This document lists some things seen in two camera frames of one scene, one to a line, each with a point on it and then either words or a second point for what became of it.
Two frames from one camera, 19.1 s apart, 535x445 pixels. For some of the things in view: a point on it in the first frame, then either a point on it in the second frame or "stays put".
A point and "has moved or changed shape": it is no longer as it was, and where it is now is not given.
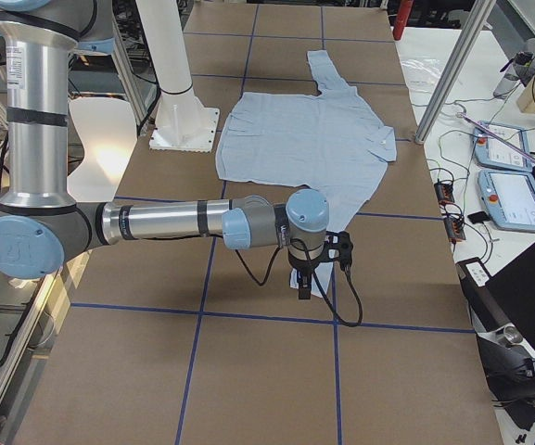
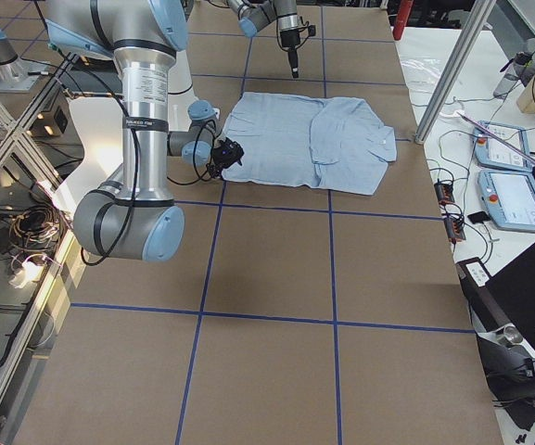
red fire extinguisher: [402, 14] stays put
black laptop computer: [527, 294] stays put
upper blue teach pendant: [492, 151] stays put
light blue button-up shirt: [331, 145] has moved or changed shape
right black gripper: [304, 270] -> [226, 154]
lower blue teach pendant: [512, 201] stays put
